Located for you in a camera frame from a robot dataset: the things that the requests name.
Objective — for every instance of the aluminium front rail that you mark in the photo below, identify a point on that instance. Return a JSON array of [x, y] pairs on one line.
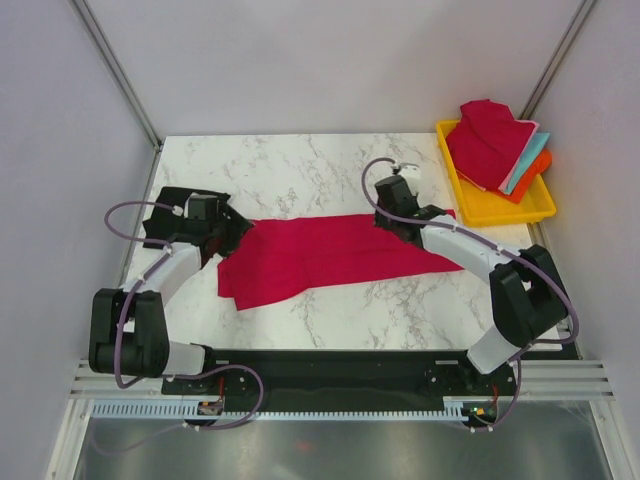
[[541, 380]]

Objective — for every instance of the folded black t shirt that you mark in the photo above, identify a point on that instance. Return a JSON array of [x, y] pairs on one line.
[[163, 222]]

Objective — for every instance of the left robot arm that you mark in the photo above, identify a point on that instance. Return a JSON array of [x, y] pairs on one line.
[[129, 335]]

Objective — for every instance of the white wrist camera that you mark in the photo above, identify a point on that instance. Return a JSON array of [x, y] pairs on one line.
[[181, 210], [411, 173]]

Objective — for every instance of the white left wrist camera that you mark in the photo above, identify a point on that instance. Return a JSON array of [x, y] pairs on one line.
[[181, 210]]

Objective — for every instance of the crimson t shirt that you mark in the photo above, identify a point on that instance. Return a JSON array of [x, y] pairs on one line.
[[279, 259], [483, 111]]

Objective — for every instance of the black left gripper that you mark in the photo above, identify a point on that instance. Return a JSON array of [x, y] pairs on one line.
[[237, 225]]

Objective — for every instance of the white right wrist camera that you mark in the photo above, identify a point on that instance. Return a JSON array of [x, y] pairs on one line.
[[411, 173]]

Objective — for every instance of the orange t shirt in tray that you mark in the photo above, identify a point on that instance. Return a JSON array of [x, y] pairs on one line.
[[541, 163]]

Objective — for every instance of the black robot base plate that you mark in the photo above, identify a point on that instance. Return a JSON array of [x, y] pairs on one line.
[[350, 380]]

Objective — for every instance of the teal t shirt in tray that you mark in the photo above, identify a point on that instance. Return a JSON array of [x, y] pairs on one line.
[[535, 145]]

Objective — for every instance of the crimson t shirt in tray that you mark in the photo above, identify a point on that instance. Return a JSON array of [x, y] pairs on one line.
[[483, 111]]

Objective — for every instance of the white slotted cable duct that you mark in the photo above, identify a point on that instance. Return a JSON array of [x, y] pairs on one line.
[[193, 410]]

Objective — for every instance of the pink t shirt in tray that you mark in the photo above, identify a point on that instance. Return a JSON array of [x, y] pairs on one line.
[[489, 155]]

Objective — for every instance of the left aluminium corner post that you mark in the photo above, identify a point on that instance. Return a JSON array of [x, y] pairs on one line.
[[107, 54]]

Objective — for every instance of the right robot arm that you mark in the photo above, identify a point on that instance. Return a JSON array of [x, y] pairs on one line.
[[527, 298]]

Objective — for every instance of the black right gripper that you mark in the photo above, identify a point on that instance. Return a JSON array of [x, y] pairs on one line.
[[380, 221]]

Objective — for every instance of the right aluminium corner post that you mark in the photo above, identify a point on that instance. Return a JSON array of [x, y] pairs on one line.
[[561, 52]]

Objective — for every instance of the aluminium corner post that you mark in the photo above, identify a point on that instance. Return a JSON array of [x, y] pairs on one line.
[[107, 54], [561, 52]]

